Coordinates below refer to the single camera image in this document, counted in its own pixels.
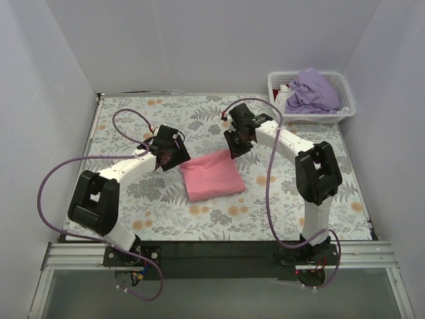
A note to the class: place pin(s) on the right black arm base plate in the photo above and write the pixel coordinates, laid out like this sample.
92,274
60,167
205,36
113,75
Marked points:
308,255

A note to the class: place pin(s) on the dark red garment in basket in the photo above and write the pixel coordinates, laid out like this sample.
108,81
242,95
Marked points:
275,93

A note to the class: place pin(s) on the purple t shirt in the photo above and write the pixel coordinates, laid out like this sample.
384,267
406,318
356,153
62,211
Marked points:
312,94

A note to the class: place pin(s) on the white plastic laundry basket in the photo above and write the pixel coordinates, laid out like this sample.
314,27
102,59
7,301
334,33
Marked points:
337,80

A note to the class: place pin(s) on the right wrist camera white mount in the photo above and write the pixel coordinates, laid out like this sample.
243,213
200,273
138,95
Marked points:
226,121

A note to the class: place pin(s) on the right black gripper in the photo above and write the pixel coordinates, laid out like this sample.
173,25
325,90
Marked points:
238,143

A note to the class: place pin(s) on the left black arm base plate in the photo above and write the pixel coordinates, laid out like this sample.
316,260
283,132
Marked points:
114,257

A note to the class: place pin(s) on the white garment in basket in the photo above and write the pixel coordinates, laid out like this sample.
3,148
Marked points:
285,93

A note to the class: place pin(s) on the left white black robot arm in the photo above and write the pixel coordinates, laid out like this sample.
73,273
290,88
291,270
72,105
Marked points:
96,199

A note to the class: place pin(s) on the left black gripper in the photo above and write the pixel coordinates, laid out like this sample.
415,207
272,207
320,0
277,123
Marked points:
176,159

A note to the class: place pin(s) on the aluminium frame rail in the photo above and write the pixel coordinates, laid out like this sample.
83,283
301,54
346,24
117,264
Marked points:
219,259

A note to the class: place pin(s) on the pink t shirt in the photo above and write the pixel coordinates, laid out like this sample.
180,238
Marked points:
212,175

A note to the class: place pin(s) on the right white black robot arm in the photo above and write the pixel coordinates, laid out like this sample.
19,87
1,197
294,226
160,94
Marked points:
318,177

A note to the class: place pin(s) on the floral table mat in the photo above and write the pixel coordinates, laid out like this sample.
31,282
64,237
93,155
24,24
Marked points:
156,207

